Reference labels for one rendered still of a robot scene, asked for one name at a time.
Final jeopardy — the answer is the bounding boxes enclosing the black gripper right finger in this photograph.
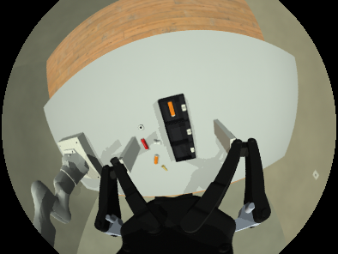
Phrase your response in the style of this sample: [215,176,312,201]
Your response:
[180,119,271,233]

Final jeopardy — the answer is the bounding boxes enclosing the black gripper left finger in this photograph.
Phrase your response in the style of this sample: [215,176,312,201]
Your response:
[94,136,162,237]

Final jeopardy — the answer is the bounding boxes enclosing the black open-top bin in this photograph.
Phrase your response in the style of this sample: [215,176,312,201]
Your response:
[158,94,196,162]

